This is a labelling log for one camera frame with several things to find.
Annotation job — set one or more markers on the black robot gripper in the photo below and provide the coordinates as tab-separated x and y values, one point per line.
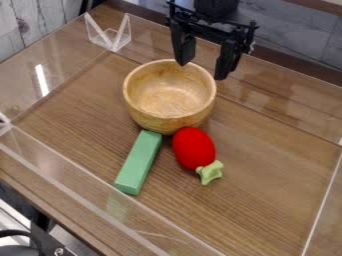
213	20

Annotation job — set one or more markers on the red plush fruit green stem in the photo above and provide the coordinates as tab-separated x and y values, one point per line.
195	153

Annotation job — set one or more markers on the light wooden bowl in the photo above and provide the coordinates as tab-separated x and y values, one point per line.
168	96

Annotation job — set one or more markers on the clear acrylic tray walls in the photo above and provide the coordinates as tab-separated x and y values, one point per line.
275	206

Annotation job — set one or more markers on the green rectangular block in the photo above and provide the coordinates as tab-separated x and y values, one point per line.
137	163

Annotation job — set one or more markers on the clear acrylic corner bracket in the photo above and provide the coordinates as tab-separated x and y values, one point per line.
109	39

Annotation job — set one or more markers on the black metal table bracket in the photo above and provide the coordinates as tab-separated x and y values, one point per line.
50	246

